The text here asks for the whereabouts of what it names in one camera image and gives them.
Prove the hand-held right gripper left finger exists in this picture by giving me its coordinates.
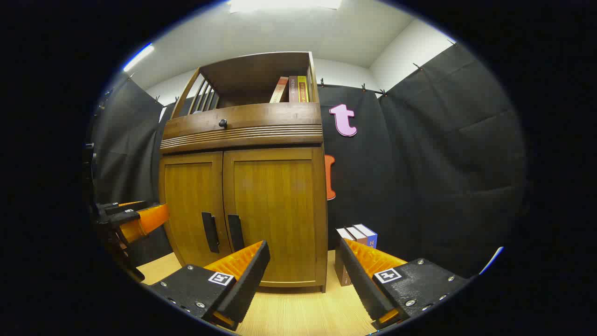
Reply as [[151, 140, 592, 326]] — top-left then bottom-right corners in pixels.
[[148, 240, 271, 332]]

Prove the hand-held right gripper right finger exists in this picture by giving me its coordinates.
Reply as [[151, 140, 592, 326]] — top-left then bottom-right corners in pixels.
[[337, 237, 469, 331]]

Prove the wooden shoe cabinet door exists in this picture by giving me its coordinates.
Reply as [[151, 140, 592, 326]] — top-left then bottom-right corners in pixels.
[[222, 147, 324, 286], [160, 152, 232, 267]]

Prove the wooden double-door shoe cabinet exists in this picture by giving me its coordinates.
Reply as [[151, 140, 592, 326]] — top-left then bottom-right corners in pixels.
[[159, 51, 329, 294]]

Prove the wooden cabinet drawer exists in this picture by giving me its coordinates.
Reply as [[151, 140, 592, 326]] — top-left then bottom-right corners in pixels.
[[162, 102, 323, 140]]

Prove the blue book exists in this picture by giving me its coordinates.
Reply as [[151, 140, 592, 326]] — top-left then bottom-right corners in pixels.
[[353, 224, 378, 250]]

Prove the dark brown book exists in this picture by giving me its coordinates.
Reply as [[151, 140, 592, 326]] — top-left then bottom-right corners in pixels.
[[334, 227, 356, 287]]

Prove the black backdrop cloth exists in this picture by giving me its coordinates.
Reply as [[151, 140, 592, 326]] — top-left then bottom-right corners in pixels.
[[91, 42, 528, 278]]

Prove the ceiling light strip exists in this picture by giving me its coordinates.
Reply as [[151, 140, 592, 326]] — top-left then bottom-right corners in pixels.
[[123, 43, 155, 72]]

